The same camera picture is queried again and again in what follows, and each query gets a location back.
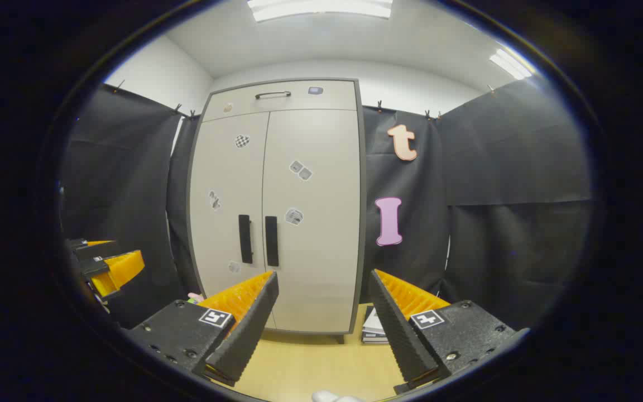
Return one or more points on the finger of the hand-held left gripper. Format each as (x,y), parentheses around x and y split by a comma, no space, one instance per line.
(123,267)
(95,250)

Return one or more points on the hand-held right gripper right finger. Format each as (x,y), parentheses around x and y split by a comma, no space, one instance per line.
(402,335)

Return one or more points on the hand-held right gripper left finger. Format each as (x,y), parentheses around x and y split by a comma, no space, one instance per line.
(249,329)

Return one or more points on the grey cabinet door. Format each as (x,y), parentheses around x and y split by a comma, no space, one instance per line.
(226,184)
(321,251)

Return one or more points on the grey double-door shoe cabinet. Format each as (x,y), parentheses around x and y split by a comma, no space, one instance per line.
(361,223)

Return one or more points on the grey cabinet drawer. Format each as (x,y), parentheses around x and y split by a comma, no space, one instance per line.
(332,97)

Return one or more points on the stack of books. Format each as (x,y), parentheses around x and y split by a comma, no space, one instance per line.
(373,329)

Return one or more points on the green and pink toy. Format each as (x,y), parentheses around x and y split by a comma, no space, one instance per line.
(195,298)

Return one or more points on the black backdrop cloth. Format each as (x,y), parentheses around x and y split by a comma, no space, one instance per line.
(500,167)

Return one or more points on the long ceiling light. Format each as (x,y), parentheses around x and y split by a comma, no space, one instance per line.
(321,8)
(510,64)

